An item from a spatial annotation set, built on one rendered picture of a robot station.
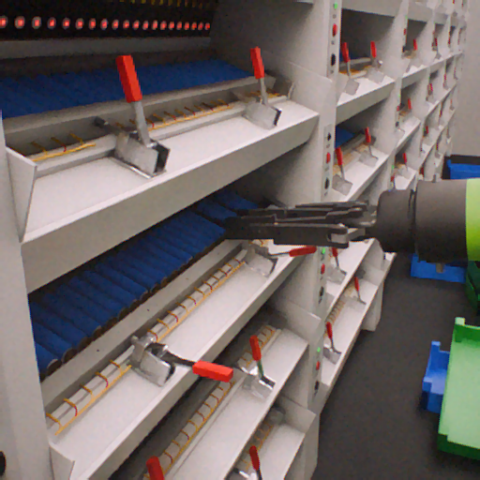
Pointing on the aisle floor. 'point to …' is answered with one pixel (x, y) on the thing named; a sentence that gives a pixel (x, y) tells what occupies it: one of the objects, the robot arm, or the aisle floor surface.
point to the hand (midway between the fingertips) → (255, 223)
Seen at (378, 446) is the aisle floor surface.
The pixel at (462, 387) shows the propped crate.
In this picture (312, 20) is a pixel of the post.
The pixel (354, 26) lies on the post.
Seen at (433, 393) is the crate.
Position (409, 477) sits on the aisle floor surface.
